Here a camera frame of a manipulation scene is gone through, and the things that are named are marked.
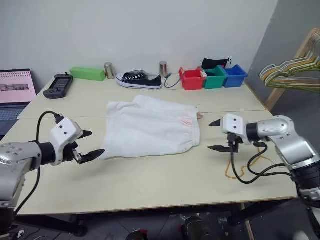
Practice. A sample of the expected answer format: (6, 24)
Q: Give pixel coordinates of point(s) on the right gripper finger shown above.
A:
(221, 149)
(218, 123)

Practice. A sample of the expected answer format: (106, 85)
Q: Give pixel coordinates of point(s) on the green plastic bin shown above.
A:
(213, 81)

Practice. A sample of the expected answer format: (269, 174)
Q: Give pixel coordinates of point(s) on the small dark rounded shape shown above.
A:
(137, 235)

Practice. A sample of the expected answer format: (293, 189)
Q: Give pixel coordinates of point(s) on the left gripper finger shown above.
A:
(87, 134)
(92, 154)

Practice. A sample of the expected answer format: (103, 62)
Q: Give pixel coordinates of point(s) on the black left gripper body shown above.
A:
(71, 155)

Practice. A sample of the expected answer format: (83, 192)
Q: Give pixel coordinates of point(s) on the light wooden leg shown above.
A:
(248, 222)

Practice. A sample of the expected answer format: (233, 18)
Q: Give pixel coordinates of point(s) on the bunch of clothes hangers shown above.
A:
(295, 88)

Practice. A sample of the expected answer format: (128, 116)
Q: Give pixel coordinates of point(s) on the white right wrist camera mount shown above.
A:
(233, 125)

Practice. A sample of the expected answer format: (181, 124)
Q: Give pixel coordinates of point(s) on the green rectangular box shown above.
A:
(86, 73)

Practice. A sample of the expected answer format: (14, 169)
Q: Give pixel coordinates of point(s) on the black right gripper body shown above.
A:
(235, 143)

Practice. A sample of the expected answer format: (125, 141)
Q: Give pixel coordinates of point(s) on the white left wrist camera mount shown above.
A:
(61, 132)

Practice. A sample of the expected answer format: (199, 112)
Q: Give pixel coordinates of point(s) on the black fabric pouch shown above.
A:
(212, 63)

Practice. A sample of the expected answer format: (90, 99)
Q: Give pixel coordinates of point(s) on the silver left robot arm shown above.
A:
(15, 155)

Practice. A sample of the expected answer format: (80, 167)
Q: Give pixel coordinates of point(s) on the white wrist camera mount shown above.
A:
(233, 125)
(61, 132)

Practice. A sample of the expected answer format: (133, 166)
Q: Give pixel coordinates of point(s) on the clothes hangers on rack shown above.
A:
(276, 93)

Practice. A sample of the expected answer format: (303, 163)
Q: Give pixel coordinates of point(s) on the red plastic bin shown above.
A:
(192, 81)

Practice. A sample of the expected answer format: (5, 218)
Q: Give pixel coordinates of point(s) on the silver metal can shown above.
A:
(163, 70)
(109, 71)

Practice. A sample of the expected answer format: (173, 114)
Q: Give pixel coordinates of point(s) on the yellow hanger on rack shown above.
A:
(268, 79)

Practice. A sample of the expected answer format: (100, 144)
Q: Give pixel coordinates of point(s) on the black metal table frame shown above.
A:
(50, 223)
(265, 212)

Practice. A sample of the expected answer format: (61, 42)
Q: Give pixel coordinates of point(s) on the large dark rounded shape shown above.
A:
(200, 228)

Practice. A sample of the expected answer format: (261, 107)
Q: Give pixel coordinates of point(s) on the black handheld game controller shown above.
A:
(58, 86)

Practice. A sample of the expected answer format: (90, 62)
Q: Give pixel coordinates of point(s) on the white shorts garment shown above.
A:
(147, 127)

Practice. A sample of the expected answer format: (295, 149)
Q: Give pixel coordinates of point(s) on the laptop with pink screen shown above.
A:
(13, 87)

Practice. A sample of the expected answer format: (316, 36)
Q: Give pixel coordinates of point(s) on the black and white sneaker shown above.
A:
(142, 80)

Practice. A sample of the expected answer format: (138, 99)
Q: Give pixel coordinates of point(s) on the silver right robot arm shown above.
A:
(287, 140)

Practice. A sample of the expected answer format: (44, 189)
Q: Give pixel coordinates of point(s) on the blue plastic bin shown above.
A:
(235, 77)

